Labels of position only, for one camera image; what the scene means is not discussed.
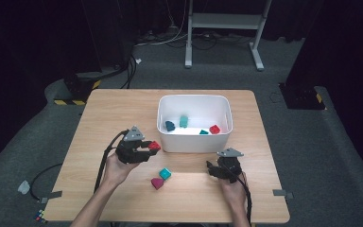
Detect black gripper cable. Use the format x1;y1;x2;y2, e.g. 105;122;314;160
94;130;130;194
233;171;253;225

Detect colourful puzzle cube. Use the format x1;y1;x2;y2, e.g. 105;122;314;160
33;209;49;225

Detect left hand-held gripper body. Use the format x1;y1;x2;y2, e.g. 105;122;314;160
114;126;147;165

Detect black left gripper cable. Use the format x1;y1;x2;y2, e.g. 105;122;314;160
94;130;130;194

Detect teal sloped toy block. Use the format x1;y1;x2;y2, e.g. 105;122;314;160
159;166;173;181

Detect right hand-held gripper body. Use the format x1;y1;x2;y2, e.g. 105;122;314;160
216;147;245;184

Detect black cables under stand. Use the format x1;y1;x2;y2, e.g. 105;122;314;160
166;31;253;51

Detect pale grey plastic piece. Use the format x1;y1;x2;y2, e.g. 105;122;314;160
17;180;31;195

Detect dark curtain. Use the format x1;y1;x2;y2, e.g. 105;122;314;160
0;0;136;178
285;0;363;190

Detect black cable bundle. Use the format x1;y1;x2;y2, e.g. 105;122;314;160
119;55;138;90

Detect magenta dome toy block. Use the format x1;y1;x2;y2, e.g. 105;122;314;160
150;177;165;191

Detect grey tape strip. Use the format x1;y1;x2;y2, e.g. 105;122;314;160
40;190;63;204
272;188;295;201

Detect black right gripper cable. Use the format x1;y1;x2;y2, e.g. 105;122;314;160
233;171;253;225

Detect white plastic bin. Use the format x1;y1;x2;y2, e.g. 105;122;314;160
156;94;234;154

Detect person's left hand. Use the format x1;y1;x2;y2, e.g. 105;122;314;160
102;152;140;187

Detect black striped stand base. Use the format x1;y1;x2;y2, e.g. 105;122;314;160
54;72;102;107

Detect white metal stand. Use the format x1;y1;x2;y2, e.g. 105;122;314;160
183;0;273;72

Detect white floor cable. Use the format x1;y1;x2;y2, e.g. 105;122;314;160
134;0;191;47

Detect person's right hand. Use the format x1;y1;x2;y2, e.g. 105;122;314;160
220;176;250;213

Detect black floor cable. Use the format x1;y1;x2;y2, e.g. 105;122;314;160
29;163;63;201

